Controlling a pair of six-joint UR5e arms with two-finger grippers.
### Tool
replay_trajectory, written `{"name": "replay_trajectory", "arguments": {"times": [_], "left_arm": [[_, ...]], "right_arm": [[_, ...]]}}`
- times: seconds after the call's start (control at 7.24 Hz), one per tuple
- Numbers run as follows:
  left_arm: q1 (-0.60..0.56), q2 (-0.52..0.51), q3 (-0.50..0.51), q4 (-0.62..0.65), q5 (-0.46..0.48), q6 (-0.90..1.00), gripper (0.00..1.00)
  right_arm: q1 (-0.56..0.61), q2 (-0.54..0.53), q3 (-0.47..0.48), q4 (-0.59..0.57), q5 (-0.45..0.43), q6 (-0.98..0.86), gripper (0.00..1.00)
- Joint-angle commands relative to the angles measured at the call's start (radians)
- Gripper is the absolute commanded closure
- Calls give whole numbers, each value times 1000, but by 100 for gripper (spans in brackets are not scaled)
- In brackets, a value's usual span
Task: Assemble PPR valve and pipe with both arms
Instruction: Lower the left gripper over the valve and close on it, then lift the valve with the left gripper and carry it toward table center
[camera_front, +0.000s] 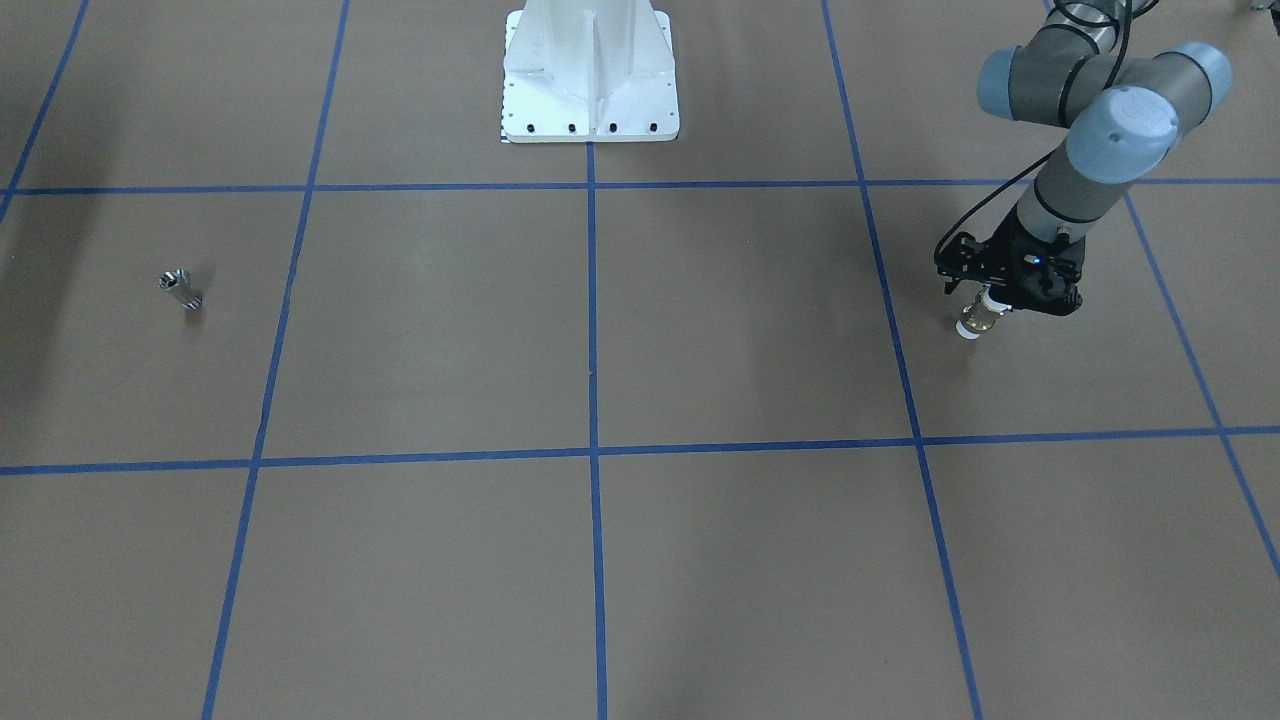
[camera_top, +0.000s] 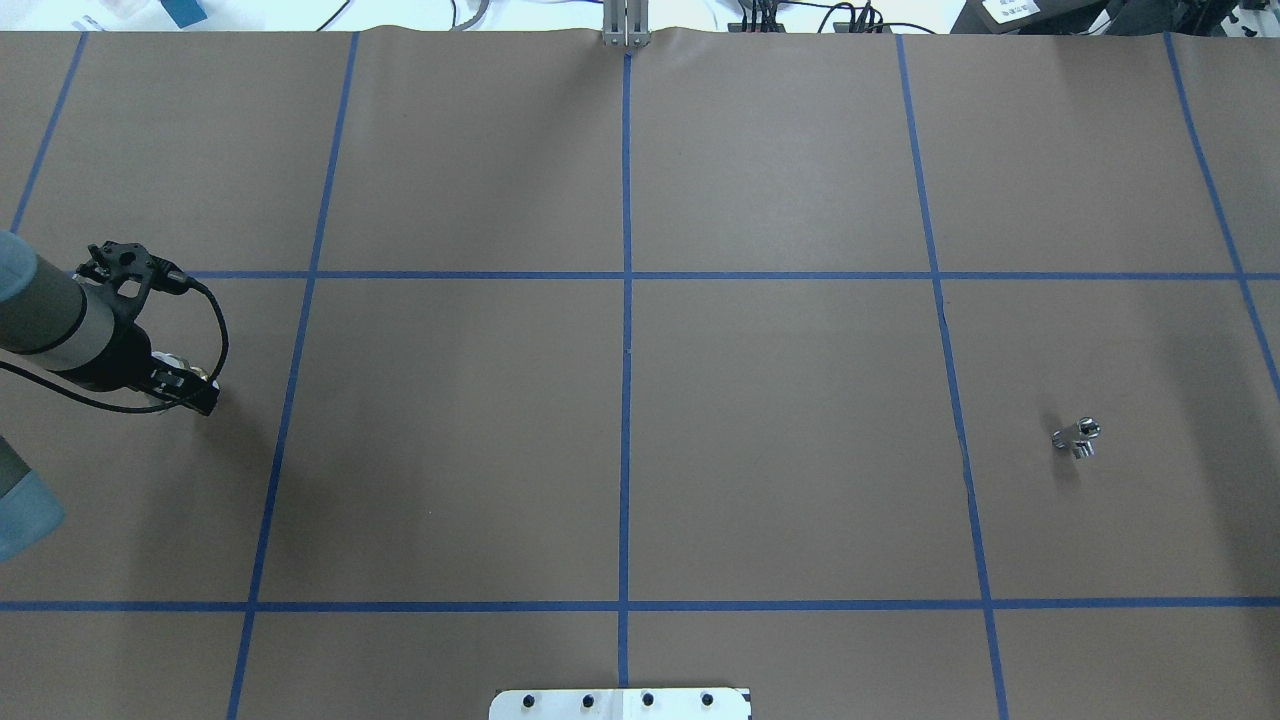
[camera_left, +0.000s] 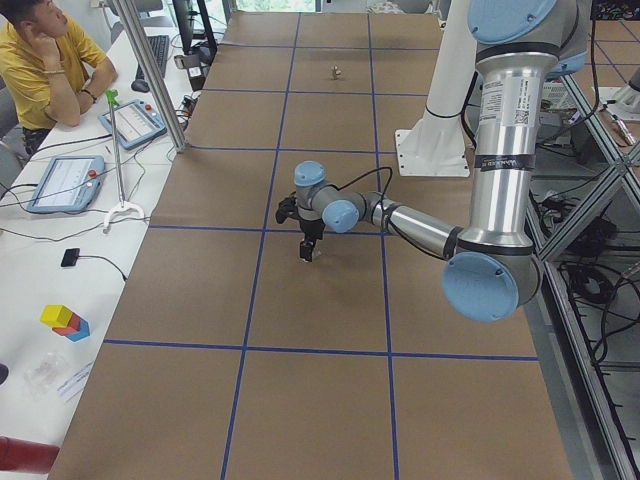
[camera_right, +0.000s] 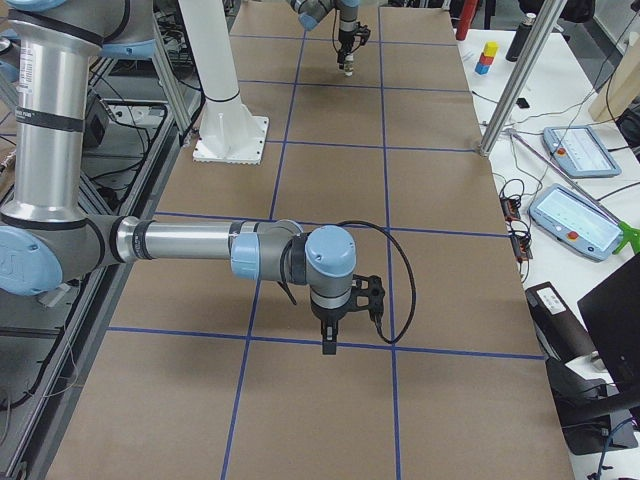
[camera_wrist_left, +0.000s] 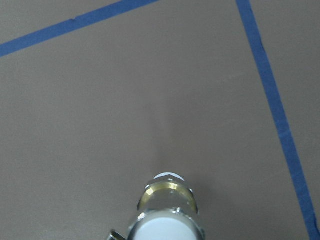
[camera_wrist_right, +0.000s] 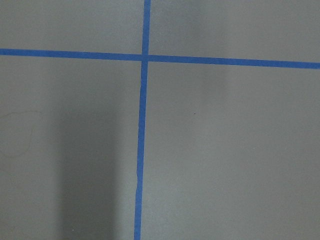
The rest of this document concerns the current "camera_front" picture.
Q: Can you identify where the white metal mounting stand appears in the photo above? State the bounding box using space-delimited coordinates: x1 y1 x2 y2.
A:
500 1 681 143

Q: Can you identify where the chrome pipe fitting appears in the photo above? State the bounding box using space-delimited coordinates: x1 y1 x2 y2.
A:
157 268 204 311

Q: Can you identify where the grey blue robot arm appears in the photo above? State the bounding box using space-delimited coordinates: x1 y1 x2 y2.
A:
933 1 1234 316

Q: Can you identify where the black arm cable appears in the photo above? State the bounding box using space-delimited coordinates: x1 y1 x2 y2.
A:
934 0 1137 263

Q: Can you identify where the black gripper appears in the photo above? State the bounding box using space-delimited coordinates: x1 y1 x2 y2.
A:
934 214 1085 316

